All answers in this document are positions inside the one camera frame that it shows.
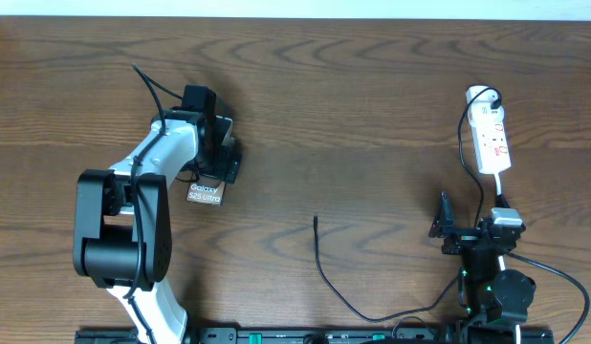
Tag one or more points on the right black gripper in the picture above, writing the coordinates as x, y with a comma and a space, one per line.
442, 228

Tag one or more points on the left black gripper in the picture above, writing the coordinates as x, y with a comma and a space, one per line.
229, 167

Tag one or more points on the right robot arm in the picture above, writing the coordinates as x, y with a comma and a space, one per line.
496, 298

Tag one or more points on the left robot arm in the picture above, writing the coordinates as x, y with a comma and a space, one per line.
123, 237

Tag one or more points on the white power strip socket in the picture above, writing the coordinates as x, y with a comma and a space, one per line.
486, 118

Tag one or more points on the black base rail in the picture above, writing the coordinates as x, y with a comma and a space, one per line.
233, 336

